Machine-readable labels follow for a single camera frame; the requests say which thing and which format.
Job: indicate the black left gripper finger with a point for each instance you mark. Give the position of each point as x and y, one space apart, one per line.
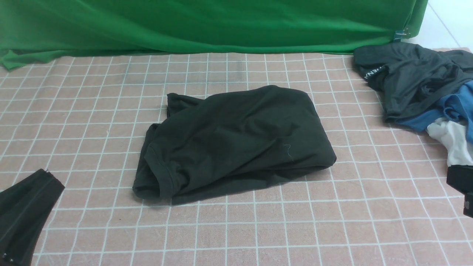
22 218
33 225

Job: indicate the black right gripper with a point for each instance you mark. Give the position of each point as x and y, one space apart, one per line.
460 177

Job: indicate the dark gray long-sleeved shirt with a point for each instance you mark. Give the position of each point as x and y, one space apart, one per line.
230 143

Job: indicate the white garment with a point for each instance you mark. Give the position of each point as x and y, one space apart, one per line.
452 136

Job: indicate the blue garment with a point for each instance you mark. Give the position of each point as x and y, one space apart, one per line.
457 107

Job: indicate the pink grid tablecloth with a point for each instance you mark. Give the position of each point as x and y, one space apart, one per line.
384 203

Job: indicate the dark teal garment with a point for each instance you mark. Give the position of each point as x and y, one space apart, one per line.
410 77

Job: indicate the metal backdrop clip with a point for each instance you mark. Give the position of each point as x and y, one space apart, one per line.
401 35

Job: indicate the green backdrop cloth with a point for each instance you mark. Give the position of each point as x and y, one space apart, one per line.
35 31

